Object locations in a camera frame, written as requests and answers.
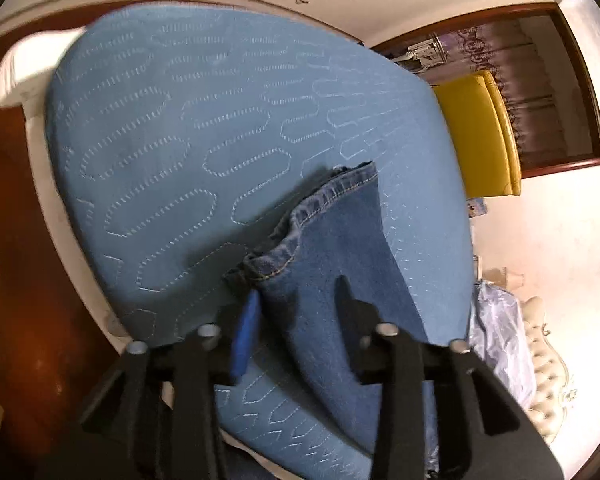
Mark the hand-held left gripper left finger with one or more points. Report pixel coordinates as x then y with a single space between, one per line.
245 335

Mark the patterned purple curtain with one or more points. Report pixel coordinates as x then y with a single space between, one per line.
530 85

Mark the white ornate stand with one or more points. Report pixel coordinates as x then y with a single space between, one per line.
425 55

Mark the light blue quilted blanket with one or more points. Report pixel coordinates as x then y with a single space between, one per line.
180 135

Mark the white pillow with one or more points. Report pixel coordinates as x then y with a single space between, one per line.
30 70

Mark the clear plastic bag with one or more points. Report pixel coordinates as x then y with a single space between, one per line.
500 335

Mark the yellow chair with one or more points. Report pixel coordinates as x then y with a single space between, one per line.
475 135

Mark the cream tufted headboard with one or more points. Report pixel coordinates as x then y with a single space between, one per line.
545 385

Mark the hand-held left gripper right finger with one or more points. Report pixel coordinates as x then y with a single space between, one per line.
347 320

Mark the blue denim pants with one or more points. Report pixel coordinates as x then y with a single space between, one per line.
330 240

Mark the wooden window frame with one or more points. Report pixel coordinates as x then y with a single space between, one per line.
587 85

